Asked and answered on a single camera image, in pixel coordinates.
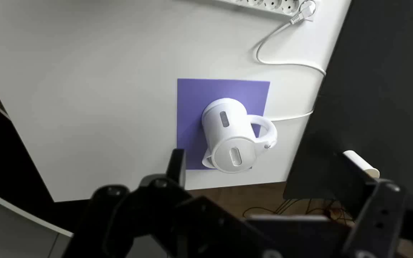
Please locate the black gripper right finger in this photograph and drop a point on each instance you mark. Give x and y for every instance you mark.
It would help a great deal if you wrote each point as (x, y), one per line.
(377, 216)

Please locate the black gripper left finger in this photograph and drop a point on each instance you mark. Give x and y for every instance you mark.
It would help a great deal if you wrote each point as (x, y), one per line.
(176, 167)

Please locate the purple paper mat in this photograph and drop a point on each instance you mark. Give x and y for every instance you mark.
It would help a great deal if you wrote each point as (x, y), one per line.
(193, 98)

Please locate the white power strip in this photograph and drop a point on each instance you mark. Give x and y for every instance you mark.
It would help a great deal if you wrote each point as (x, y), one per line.
(265, 5)

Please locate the white power plug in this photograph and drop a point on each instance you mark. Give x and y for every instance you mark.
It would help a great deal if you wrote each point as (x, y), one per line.
(306, 11)

